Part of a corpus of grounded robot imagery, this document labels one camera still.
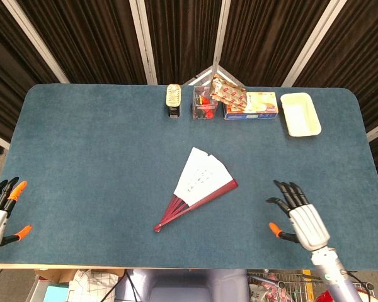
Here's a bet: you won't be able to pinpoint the metal wire basket cart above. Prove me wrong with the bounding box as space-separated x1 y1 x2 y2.
247 269 375 302

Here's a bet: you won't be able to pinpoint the white paper red-ribbed folding fan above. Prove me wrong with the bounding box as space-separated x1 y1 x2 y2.
153 147 239 233

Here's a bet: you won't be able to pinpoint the cream plastic tray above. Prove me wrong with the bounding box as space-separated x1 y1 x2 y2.
280 92 323 138

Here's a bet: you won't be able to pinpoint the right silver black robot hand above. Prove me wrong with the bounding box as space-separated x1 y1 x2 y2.
265 179 331 252

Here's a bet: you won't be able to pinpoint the gold snack bag red print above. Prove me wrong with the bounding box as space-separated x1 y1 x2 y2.
209 74 248 111

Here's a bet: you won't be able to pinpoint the teal box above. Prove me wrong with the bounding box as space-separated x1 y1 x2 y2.
43 284 71 302

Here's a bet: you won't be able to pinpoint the dark brown curtain panel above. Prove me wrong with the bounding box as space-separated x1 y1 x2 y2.
144 0 223 85
294 0 378 186
15 0 147 84
220 0 331 87
0 0 60 142

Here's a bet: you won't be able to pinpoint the clear plastic box red contents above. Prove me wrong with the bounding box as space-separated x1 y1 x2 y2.
192 85 217 121

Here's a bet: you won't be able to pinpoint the black tin can gold lid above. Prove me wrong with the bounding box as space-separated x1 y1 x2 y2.
166 83 184 120

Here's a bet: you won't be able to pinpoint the blue cardboard tissue box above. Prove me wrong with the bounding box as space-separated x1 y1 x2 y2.
222 91 278 121

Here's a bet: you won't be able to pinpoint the blue felt table mat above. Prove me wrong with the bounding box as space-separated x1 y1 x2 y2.
0 83 378 272

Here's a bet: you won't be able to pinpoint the purple robot torso base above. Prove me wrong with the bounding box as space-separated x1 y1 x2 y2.
115 268 250 302

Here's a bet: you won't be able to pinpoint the white screen frame post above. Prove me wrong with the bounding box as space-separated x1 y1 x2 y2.
129 0 158 85
1 0 71 84
282 0 349 88
207 0 232 81

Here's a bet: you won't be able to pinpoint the white checked cloth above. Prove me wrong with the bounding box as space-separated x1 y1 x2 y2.
68 269 120 302

